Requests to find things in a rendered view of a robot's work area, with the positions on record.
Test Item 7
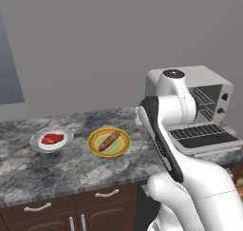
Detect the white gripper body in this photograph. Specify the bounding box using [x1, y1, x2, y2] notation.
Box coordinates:
[134, 105, 144, 125]

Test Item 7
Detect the brown baguette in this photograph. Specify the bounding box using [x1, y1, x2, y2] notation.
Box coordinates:
[97, 129, 122, 153]

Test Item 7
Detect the toaster oven door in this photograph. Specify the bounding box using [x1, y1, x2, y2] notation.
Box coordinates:
[164, 120, 243, 158]

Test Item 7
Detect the white toaster oven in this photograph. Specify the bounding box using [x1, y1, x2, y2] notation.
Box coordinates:
[144, 65, 234, 128]

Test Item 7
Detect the red steak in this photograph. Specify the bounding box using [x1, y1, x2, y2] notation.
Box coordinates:
[41, 132, 65, 145]

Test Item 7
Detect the dark brown cupboard door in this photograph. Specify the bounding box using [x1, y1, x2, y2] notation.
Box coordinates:
[75, 198, 139, 231]
[3, 210, 80, 231]

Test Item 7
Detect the yellow plate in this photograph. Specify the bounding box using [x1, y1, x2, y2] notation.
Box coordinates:
[86, 126, 132, 159]

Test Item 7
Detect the dark brown drawer front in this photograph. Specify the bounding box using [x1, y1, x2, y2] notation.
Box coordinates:
[0, 195, 77, 223]
[72, 181, 140, 211]

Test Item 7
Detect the clear glass plate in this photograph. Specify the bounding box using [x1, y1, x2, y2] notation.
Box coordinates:
[29, 125, 76, 154]

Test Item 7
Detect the dark brown cupboard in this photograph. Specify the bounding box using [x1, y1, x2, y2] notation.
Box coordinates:
[229, 161, 243, 202]

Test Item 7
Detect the blue-grey window pane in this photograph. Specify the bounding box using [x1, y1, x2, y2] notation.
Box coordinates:
[0, 12, 26, 106]

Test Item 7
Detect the toaster oven bottom wire rack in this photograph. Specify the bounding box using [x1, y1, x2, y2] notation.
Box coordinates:
[196, 107, 216, 122]

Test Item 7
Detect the toaster oven wire rack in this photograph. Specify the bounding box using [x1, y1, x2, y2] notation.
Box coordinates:
[189, 87, 220, 106]
[196, 107, 216, 122]

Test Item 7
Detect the toaster oven top wire rack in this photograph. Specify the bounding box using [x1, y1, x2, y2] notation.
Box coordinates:
[189, 87, 220, 106]

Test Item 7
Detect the silver drawer handle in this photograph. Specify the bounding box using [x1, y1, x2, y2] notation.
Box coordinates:
[95, 188, 121, 199]
[24, 202, 52, 213]

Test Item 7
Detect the silver cupboard door handle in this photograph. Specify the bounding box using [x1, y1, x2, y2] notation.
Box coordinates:
[80, 213, 87, 231]
[68, 216, 76, 231]

